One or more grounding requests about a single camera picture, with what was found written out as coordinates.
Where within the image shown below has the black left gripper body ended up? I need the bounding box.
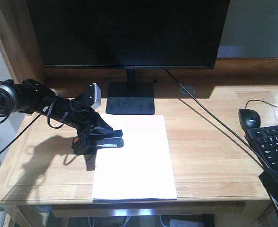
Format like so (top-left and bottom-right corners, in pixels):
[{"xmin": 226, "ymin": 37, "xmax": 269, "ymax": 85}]
[{"xmin": 34, "ymin": 94, "xmax": 99, "ymax": 131}]

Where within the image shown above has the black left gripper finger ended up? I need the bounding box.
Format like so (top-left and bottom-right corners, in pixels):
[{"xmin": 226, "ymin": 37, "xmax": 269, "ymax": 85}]
[
  {"xmin": 72, "ymin": 136, "xmax": 98, "ymax": 155},
  {"xmin": 89, "ymin": 113, "xmax": 114, "ymax": 137}
]

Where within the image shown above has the black stapler with orange label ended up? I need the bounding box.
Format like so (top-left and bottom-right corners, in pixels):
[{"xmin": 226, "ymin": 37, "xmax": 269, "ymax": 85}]
[{"xmin": 78, "ymin": 130, "xmax": 124, "ymax": 148}]

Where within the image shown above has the white paper sheet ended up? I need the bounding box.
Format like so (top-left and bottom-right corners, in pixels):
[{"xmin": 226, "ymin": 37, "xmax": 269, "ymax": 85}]
[{"xmin": 92, "ymin": 113, "xmax": 177, "ymax": 201}]

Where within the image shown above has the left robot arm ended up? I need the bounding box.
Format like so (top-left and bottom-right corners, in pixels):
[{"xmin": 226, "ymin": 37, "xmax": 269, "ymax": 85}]
[{"xmin": 0, "ymin": 79, "xmax": 122, "ymax": 155}]

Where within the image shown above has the white power strip under desk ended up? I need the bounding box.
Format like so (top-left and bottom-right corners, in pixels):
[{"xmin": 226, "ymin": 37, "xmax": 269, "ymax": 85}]
[{"xmin": 169, "ymin": 219, "xmax": 204, "ymax": 227}]

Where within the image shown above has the wooden desk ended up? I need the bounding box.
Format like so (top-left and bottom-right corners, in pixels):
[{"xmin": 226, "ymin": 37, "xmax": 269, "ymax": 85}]
[{"xmin": 0, "ymin": 0, "xmax": 278, "ymax": 227}]

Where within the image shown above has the black computer monitor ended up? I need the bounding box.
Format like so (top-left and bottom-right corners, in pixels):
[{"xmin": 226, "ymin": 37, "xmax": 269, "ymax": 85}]
[{"xmin": 27, "ymin": 0, "xmax": 230, "ymax": 114}]

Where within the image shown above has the black computer mouse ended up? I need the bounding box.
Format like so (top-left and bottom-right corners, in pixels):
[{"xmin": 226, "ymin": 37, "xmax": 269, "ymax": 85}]
[{"xmin": 238, "ymin": 108, "xmax": 261, "ymax": 131}]

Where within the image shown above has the black keyboard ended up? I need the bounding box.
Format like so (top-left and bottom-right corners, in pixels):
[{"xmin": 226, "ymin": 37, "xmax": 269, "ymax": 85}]
[{"xmin": 245, "ymin": 125, "xmax": 278, "ymax": 174}]

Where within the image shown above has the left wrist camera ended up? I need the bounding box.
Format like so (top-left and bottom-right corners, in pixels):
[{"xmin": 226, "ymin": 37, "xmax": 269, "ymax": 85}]
[{"xmin": 75, "ymin": 83, "xmax": 102, "ymax": 110}]

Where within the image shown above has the black monitor cable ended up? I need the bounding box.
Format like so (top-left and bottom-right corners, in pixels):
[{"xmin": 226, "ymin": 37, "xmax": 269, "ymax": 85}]
[{"xmin": 165, "ymin": 69, "xmax": 272, "ymax": 171}]

